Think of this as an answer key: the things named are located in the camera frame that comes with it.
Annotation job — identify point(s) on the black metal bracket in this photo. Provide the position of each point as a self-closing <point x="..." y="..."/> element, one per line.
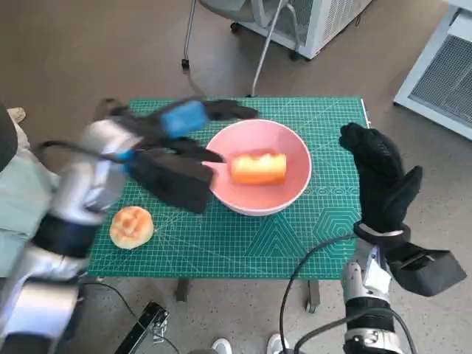
<point x="147" y="324"/>

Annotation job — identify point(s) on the person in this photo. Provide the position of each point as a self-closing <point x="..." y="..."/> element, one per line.
<point x="18" y="206"/>

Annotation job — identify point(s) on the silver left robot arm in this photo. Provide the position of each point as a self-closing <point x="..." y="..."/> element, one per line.
<point x="81" y="184"/>

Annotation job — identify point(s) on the person's white shoe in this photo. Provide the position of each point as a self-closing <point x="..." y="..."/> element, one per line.
<point x="222" y="346"/>
<point x="276" y="344"/>

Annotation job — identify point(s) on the black table leg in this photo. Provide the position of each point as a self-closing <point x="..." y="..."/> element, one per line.
<point x="182" y="289"/>
<point x="313" y="295"/>

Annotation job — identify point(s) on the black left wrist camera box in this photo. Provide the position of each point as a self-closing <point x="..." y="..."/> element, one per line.
<point x="173" y="180"/>

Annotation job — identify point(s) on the grey chair with metal legs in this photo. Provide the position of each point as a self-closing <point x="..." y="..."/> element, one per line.
<point x="225" y="5"/>

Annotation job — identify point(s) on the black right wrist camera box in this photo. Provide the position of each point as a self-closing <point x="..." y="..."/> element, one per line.
<point x="427" y="269"/>

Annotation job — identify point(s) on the green cutting mat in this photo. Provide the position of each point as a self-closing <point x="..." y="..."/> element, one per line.
<point x="221" y="243"/>

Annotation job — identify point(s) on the white cabinet with casters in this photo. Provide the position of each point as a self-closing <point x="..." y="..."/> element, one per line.
<point x="332" y="26"/>

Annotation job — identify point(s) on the round toy bread bun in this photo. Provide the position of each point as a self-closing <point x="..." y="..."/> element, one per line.
<point x="132" y="226"/>

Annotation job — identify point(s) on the dark rounded object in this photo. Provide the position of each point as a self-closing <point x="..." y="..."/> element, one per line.
<point x="7" y="136"/>

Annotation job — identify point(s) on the white cabinet with grille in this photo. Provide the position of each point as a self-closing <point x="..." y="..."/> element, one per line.
<point x="442" y="81"/>

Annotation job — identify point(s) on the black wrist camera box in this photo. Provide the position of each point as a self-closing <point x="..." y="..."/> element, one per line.
<point x="173" y="180"/>
<point x="427" y="269"/>

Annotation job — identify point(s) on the pink bowl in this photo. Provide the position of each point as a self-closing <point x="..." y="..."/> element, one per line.
<point x="265" y="199"/>

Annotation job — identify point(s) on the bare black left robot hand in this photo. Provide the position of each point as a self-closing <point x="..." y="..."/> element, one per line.
<point x="182" y="119"/>

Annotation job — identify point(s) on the oblong toy bread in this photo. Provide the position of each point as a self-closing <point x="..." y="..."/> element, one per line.
<point x="258" y="169"/>

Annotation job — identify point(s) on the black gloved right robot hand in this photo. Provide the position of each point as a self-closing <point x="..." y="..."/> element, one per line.
<point x="380" y="177"/>

